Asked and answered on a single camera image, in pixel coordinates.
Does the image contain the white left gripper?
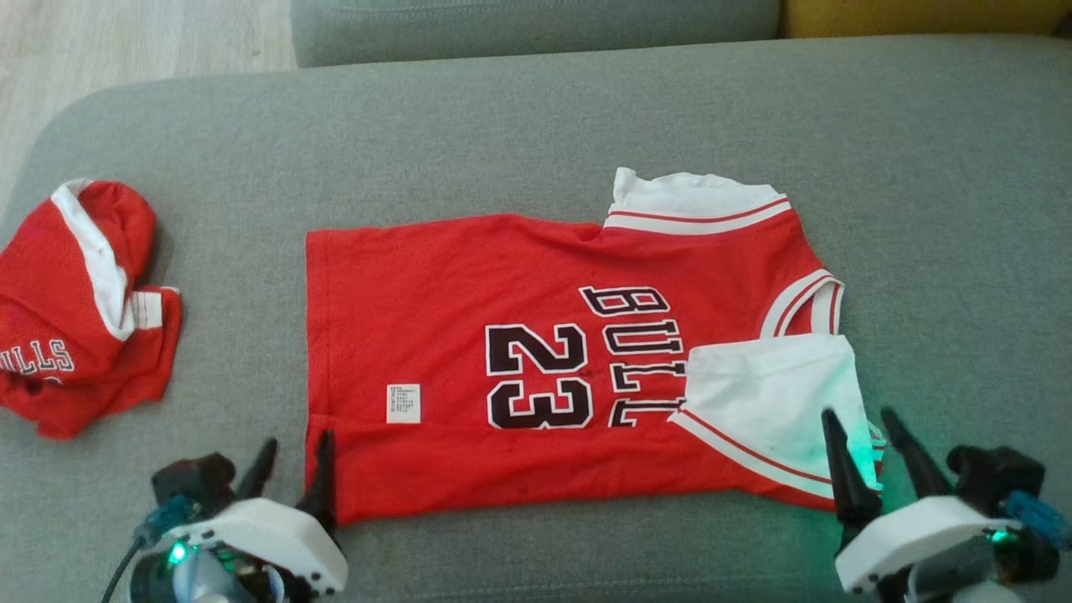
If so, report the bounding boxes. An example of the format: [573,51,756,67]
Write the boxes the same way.
[138,429,349,603]

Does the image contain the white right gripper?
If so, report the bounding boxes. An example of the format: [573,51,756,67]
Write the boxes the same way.
[820,407,1024,603]

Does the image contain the red Bulls shorts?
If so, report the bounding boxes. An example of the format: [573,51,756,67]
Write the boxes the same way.
[0,177,183,441]

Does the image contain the red Bulls 23 jersey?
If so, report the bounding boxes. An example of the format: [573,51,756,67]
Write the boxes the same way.
[304,167,888,528]

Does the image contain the wide yellow sofa backrest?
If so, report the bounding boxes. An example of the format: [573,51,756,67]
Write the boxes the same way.
[779,0,1072,39]

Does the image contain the grey sofa back cushion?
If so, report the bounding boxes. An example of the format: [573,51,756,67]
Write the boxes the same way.
[290,0,785,70]

